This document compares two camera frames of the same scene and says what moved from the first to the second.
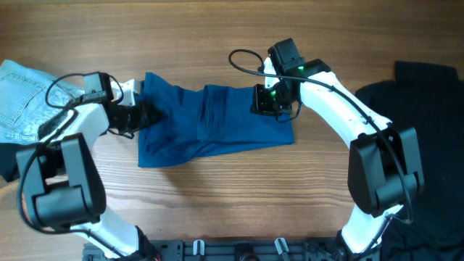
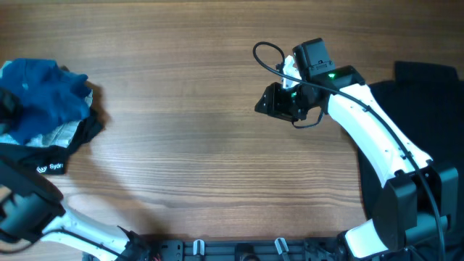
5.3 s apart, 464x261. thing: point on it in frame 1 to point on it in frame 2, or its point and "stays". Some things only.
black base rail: (223, 249) stays
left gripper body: (133, 119) to (5, 96)
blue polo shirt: (199, 124) to (51, 96)
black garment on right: (430, 98) stays
